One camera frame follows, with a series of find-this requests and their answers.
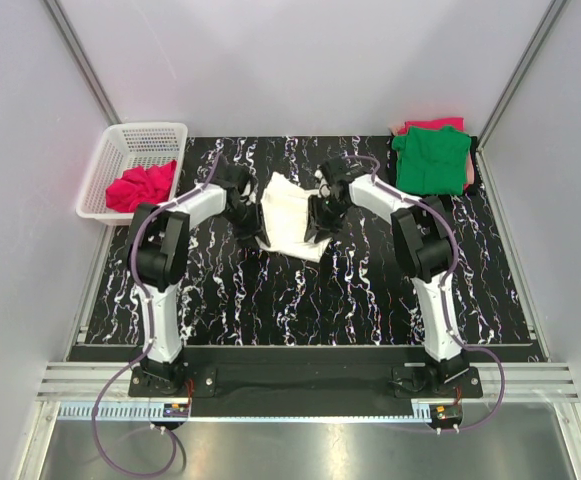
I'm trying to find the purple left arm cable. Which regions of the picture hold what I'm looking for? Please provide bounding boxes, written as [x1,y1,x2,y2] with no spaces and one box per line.
[91,152,224,475]

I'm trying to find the folded green t-shirt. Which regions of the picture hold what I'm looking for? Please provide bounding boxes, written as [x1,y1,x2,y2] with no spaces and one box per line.
[391,126,472,196]

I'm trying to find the folded peach t-shirt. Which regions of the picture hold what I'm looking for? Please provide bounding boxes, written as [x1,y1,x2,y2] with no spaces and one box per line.
[464,150,476,190]

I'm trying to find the aluminium rail frame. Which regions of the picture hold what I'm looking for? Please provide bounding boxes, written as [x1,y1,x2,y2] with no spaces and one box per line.
[18,352,581,479]

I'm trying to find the white printed t-shirt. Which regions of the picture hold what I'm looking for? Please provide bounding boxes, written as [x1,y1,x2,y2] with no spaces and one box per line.
[258,172,331,263]

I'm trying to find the crumpled pink t-shirt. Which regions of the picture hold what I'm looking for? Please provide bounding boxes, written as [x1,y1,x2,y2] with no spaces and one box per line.
[105,161,177,213]

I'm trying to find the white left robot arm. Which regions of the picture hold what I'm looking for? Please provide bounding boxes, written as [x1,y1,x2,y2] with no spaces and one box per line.
[126,157,270,382]

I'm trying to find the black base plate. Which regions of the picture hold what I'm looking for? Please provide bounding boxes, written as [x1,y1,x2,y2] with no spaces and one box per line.
[129,346,483,421]

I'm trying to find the right controller board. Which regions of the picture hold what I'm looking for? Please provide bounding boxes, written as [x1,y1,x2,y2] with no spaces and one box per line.
[431,404,463,422]

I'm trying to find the folded red t-shirt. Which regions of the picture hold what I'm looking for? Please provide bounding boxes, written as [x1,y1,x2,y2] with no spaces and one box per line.
[393,117,464,136]

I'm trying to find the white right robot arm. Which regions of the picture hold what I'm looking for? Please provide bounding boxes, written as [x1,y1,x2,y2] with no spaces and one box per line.
[304,156,469,383]

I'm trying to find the controller board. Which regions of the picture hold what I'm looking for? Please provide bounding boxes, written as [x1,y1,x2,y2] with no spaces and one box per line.
[431,404,463,422]
[163,403,190,418]

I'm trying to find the left controller board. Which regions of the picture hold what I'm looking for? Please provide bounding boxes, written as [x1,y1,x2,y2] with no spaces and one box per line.
[163,403,190,418]

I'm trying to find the white plastic basket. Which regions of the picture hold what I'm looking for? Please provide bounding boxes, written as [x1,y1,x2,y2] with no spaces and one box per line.
[75,122,188,226]

